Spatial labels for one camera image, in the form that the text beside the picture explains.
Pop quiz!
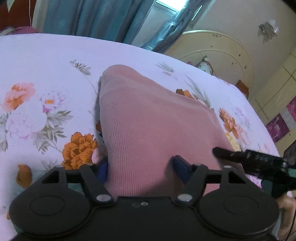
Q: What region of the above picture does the pink knit sweater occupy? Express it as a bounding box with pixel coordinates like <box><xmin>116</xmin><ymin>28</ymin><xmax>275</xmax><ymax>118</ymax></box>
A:
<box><xmin>99</xmin><ymin>65</ymin><xmax>232</xmax><ymax>197</ymax></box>

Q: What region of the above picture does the magenta clothes pile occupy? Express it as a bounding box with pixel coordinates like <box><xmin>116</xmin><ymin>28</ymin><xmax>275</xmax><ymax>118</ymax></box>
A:
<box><xmin>0</xmin><ymin>26</ymin><xmax>37</xmax><ymax>36</ymax></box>

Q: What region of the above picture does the person's right hand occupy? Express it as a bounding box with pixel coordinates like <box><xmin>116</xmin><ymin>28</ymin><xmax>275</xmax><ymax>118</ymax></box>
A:
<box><xmin>276</xmin><ymin>194</ymin><xmax>295</xmax><ymax>240</ymax></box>

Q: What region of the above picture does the cream wardrobe with posters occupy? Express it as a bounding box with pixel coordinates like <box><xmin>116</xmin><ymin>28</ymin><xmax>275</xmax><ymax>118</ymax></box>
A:
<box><xmin>250</xmin><ymin>49</ymin><xmax>295</xmax><ymax>156</ymax></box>

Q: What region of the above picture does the floral pink bed sheet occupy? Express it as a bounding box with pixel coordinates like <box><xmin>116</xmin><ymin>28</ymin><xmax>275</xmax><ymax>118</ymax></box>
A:
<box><xmin>1</xmin><ymin>34</ymin><xmax>278</xmax><ymax>240</ymax></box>

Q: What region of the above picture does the orange pillow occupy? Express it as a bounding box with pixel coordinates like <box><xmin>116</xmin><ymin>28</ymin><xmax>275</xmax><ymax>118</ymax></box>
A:
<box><xmin>235</xmin><ymin>80</ymin><xmax>249</xmax><ymax>99</ymax></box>

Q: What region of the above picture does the embroidered pillow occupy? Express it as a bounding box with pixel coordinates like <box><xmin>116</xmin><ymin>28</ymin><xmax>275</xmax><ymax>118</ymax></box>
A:
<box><xmin>197</xmin><ymin>56</ymin><xmax>216</xmax><ymax>76</ymax></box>

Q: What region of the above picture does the cream wooden headboard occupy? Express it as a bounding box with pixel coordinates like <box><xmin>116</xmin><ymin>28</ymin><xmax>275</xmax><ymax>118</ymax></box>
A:
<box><xmin>165</xmin><ymin>30</ymin><xmax>254</xmax><ymax>94</ymax></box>

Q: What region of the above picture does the blue curtain right panel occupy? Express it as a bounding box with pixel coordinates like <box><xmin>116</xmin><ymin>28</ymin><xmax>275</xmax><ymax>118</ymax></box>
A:
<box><xmin>142</xmin><ymin>1</ymin><xmax>215</xmax><ymax>54</ymax></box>

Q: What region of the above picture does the blue curtain panel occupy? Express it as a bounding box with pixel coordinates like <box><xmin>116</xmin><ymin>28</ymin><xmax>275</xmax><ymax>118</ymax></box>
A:
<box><xmin>142</xmin><ymin>1</ymin><xmax>215</xmax><ymax>54</ymax></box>
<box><xmin>43</xmin><ymin>0</ymin><xmax>155</xmax><ymax>44</ymax></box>

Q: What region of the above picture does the blue curtain left panel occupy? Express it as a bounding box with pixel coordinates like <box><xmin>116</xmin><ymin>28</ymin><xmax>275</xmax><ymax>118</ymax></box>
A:
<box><xmin>43</xmin><ymin>0</ymin><xmax>155</xmax><ymax>44</ymax></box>

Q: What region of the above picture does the red and white chair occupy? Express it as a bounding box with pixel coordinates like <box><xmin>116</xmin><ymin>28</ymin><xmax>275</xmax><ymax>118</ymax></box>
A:
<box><xmin>0</xmin><ymin>0</ymin><xmax>36</xmax><ymax>31</ymax></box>

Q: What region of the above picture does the wall lamp fixture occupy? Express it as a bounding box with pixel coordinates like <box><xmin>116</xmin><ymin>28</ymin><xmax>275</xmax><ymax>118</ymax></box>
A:
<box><xmin>258</xmin><ymin>19</ymin><xmax>279</xmax><ymax>44</ymax></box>

